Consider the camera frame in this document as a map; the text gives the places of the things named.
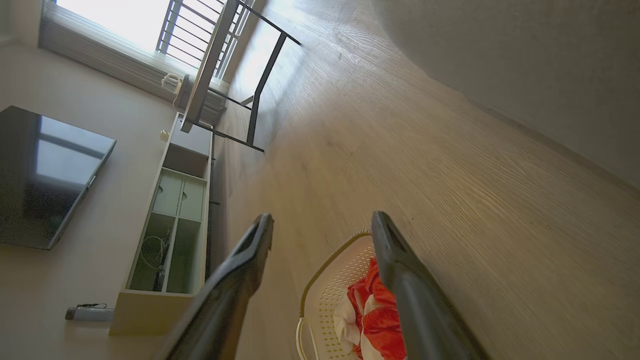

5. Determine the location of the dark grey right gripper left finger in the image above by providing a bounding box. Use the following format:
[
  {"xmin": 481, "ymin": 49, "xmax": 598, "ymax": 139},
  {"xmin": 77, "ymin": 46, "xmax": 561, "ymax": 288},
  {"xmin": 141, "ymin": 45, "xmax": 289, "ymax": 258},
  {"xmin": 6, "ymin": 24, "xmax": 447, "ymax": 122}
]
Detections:
[{"xmin": 152, "ymin": 213, "xmax": 275, "ymax": 360}]

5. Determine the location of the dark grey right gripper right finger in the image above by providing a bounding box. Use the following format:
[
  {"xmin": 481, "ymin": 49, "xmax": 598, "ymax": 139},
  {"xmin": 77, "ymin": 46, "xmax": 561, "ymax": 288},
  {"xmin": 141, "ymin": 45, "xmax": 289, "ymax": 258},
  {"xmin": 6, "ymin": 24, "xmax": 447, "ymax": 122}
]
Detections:
[{"xmin": 371, "ymin": 211, "xmax": 490, "ymax": 360}]

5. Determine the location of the red white cloth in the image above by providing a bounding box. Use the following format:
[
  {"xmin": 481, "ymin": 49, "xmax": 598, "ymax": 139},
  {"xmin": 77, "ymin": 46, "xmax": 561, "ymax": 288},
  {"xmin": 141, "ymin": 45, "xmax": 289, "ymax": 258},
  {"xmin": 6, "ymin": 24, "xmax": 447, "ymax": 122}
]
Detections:
[{"xmin": 334, "ymin": 257, "xmax": 408, "ymax": 360}]

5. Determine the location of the grey fabric sofa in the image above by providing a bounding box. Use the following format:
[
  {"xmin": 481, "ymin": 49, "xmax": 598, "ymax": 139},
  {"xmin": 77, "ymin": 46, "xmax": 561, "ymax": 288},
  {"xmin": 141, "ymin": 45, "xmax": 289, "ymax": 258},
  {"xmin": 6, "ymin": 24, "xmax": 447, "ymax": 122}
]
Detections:
[{"xmin": 370, "ymin": 0, "xmax": 640, "ymax": 190}]

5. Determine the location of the white open TV cabinet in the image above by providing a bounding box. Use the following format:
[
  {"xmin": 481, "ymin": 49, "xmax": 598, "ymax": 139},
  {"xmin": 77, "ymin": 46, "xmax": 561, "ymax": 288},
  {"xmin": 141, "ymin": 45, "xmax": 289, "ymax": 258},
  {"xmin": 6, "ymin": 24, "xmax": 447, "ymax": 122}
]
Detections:
[{"xmin": 109, "ymin": 114, "xmax": 216, "ymax": 337}]

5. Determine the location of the cream perforated laundry basket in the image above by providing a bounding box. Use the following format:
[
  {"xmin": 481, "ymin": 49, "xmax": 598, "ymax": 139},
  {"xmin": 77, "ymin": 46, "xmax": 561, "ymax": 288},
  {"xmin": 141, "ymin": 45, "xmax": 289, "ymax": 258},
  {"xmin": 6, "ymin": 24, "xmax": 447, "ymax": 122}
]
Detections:
[{"xmin": 296, "ymin": 230, "xmax": 408, "ymax": 360}]

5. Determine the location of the black flat screen television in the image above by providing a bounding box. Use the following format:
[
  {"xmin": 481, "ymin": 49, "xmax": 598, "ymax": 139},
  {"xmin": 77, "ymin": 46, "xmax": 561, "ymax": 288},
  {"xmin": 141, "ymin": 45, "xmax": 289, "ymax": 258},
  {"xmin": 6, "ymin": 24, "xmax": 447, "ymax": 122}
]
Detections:
[{"xmin": 0, "ymin": 105, "xmax": 117, "ymax": 251}]

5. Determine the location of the table with black metal legs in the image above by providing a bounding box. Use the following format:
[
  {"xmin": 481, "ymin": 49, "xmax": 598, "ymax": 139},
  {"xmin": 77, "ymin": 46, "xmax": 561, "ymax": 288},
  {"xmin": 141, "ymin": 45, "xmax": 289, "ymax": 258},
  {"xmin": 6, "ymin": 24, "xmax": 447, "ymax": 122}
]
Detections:
[{"xmin": 180, "ymin": 0, "xmax": 302, "ymax": 153}]

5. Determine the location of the grey pleated curtain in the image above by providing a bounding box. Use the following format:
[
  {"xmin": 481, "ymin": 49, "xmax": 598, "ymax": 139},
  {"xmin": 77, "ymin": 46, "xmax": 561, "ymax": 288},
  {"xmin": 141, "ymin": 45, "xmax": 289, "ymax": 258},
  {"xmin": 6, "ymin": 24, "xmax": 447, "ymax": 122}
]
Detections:
[{"xmin": 39, "ymin": 0, "xmax": 227, "ymax": 127}]

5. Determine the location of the grey window railing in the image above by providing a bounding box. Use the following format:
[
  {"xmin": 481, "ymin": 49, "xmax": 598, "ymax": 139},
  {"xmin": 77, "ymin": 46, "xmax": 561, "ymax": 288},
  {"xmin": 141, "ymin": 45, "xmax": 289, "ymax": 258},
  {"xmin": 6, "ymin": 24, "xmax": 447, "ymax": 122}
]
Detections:
[{"xmin": 156, "ymin": 0, "xmax": 256, "ymax": 78}]

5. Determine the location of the white coiled cable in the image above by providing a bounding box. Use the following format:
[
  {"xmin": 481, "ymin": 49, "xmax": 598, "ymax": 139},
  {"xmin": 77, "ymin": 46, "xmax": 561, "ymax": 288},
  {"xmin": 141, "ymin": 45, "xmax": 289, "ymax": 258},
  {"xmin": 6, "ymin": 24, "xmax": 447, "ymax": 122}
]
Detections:
[{"xmin": 139, "ymin": 227, "xmax": 169, "ymax": 292}]

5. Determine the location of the white looped cord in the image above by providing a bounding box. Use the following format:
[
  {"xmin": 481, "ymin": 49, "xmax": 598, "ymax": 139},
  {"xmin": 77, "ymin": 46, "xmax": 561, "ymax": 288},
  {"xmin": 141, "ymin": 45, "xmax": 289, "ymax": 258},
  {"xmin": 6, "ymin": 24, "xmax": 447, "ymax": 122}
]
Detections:
[{"xmin": 161, "ymin": 73, "xmax": 184, "ymax": 108}]

